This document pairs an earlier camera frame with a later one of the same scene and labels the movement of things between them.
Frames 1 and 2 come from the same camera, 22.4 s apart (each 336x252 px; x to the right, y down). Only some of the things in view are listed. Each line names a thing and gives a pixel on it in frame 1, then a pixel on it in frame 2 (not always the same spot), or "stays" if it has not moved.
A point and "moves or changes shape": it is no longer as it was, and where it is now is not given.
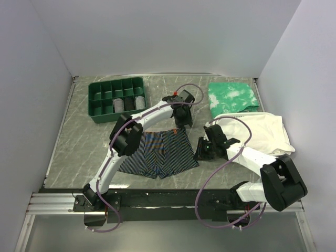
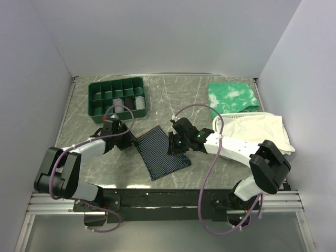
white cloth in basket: x=269 y=134 stays
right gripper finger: x=209 y=155 -> x=180 y=146
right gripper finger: x=199 y=154 -> x=172 y=143
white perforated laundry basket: x=234 y=115 stays
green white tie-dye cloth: x=226 y=97 stays
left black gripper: x=188 y=121 -> x=129 y=138
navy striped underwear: x=161 y=153 moves or changes shape
